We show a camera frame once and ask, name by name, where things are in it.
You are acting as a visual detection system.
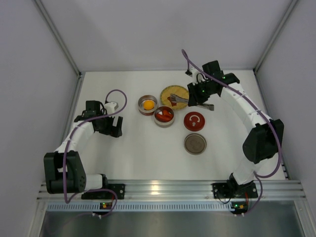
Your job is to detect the metal tongs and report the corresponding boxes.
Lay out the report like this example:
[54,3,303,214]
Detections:
[167,94,215,111]

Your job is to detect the orange egg yolk ball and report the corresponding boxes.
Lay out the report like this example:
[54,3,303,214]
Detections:
[143,100,155,110]

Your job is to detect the steel bowl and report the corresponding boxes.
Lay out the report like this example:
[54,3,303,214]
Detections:
[138,95,158,116]
[154,106,175,127]

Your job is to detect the brown lid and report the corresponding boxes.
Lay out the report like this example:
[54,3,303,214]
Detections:
[184,133,207,155]

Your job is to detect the red octopus sausage piece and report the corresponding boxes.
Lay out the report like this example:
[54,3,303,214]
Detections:
[162,110,173,118]

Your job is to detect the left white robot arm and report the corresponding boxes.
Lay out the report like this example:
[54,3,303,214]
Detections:
[43,100,123,194]

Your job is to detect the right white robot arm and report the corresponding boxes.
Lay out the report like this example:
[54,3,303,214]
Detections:
[185,61,284,195]

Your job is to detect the round bamboo tray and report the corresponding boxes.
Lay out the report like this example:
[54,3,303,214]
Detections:
[160,85,189,110]

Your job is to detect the red round lid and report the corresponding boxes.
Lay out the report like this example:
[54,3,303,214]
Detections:
[184,112,205,132]

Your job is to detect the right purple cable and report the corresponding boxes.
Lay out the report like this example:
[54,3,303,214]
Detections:
[181,48,283,213]

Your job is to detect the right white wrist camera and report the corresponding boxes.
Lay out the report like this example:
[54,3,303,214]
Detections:
[185,68,205,85]

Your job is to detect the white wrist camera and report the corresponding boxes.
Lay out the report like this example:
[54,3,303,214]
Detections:
[185,68,205,85]
[104,101,119,115]

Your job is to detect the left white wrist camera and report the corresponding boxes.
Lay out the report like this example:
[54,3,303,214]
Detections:
[104,101,119,115]

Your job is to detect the left black base bracket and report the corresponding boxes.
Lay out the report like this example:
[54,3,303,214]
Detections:
[81,183,125,200]

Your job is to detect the black base bracket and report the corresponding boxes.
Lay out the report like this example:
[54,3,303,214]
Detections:
[211,181,259,200]
[81,183,125,200]

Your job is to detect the aluminium mounting rail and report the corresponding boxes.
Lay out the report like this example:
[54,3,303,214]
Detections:
[37,179,306,201]

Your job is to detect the grey slotted cable duct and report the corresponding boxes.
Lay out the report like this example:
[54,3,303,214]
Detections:
[47,201,233,212]

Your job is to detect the right black base bracket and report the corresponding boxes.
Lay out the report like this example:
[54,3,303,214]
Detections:
[211,181,259,200]

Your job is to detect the left aluminium frame post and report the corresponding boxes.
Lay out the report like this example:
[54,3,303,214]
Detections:
[33,0,81,78]

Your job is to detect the aluminium frame post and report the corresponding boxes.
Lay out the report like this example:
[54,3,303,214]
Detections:
[253,0,300,76]
[33,0,81,78]

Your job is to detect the right aluminium frame post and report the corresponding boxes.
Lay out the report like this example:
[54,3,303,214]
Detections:
[253,0,300,76]

